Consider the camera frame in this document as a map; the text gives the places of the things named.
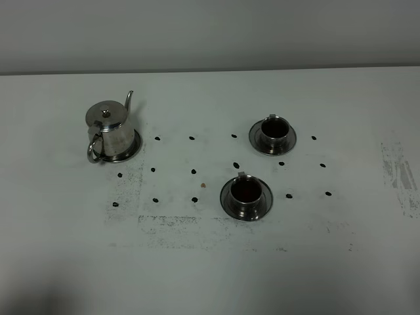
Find teapot steel saucer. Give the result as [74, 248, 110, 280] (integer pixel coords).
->
[101, 130, 142, 163]

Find near steel teacup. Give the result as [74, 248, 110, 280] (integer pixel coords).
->
[229, 172, 263, 204]

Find near steel saucer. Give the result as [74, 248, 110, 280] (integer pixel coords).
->
[220, 178, 273, 221]

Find far steel teacup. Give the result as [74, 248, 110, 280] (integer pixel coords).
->
[261, 114, 291, 147]

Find far steel saucer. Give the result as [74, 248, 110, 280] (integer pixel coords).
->
[249, 114, 297, 156]

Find steel teacup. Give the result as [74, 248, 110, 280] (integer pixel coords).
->
[261, 114, 291, 147]
[229, 172, 263, 204]

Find stainless steel teapot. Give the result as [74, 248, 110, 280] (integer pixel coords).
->
[85, 91, 135, 163]

